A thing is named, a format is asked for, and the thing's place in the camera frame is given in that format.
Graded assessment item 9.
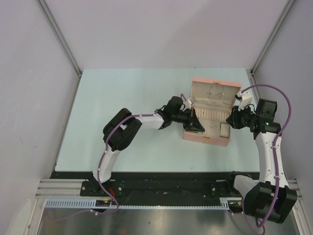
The aluminium corner post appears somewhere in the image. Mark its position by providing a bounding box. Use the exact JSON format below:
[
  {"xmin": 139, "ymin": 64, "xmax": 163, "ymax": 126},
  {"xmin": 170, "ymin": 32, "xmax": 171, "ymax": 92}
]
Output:
[
  {"xmin": 250, "ymin": 0, "xmax": 297, "ymax": 76},
  {"xmin": 36, "ymin": 0, "xmax": 82, "ymax": 78}
]

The grey slotted cable duct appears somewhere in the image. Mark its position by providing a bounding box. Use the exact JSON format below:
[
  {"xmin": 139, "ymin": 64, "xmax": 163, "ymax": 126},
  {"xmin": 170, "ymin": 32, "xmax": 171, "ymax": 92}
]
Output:
[{"xmin": 45, "ymin": 198, "xmax": 241, "ymax": 210}]

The left aluminium corner post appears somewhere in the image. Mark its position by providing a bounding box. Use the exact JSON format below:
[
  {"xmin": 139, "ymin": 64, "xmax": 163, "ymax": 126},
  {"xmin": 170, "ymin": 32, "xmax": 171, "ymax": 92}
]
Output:
[{"xmin": 36, "ymin": 0, "xmax": 82, "ymax": 78}]

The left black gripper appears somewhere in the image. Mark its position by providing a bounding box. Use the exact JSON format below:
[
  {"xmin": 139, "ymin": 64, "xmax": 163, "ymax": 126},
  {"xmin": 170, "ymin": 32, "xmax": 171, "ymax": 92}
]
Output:
[{"xmin": 171, "ymin": 108, "xmax": 204, "ymax": 133}]

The purple cable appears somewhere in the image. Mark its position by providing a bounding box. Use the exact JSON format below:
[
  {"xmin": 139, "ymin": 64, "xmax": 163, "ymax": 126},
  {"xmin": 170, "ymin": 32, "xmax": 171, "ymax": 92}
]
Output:
[
  {"xmin": 237, "ymin": 84, "xmax": 292, "ymax": 233},
  {"xmin": 46, "ymin": 93, "xmax": 186, "ymax": 221}
]

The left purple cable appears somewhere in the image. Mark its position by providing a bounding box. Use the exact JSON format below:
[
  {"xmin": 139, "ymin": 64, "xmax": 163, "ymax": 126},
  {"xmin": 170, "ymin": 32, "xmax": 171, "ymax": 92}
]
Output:
[{"xmin": 46, "ymin": 93, "xmax": 186, "ymax": 221}]

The beige ring cushion block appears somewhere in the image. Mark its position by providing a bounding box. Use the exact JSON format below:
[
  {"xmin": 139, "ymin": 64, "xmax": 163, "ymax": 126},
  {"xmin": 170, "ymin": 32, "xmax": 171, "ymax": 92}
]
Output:
[{"xmin": 220, "ymin": 123, "xmax": 230, "ymax": 139}]

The aluminium frame rail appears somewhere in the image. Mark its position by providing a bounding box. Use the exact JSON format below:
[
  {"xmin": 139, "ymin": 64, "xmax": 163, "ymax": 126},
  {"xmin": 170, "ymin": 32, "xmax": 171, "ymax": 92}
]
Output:
[{"xmin": 35, "ymin": 179, "xmax": 85, "ymax": 199}]

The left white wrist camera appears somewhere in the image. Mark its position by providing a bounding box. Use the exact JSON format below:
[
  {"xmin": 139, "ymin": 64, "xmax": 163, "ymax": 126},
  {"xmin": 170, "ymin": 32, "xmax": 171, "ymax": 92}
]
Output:
[{"xmin": 185, "ymin": 97, "xmax": 196, "ymax": 109}]

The right aluminium corner post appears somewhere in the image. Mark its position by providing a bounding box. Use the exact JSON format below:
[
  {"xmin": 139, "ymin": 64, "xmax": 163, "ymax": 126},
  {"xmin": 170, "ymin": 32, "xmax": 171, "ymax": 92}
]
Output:
[{"xmin": 250, "ymin": 0, "xmax": 297, "ymax": 76}]

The pink jewelry box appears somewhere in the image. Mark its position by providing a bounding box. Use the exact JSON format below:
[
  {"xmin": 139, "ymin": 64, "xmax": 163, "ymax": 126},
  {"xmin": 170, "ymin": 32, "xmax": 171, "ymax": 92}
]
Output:
[{"xmin": 183, "ymin": 77, "xmax": 242, "ymax": 146}]

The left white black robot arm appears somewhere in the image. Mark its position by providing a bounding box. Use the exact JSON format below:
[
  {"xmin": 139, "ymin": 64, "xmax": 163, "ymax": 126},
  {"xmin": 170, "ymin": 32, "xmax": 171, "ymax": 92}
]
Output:
[{"xmin": 91, "ymin": 96, "xmax": 205, "ymax": 196}]

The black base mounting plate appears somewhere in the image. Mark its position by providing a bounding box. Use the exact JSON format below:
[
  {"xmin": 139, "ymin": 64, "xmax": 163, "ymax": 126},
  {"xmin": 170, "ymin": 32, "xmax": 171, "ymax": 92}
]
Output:
[{"xmin": 50, "ymin": 171, "xmax": 260, "ymax": 198}]

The necklace in box lid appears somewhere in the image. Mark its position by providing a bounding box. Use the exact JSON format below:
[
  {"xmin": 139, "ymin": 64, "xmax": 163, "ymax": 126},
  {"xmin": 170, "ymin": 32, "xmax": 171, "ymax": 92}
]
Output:
[{"xmin": 208, "ymin": 86, "xmax": 225, "ymax": 97}]

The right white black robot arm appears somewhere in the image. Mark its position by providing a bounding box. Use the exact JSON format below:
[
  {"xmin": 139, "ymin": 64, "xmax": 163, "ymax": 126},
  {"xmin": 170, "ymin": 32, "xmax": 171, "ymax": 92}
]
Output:
[{"xmin": 225, "ymin": 96, "xmax": 297, "ymax": 224}]

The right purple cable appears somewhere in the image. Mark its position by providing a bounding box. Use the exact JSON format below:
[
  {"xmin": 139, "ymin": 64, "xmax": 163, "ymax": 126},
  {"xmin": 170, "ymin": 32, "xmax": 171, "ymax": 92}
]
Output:
[{"xmin": 237, "ymin": 84, "xmax": 292, "ymax": 233}]

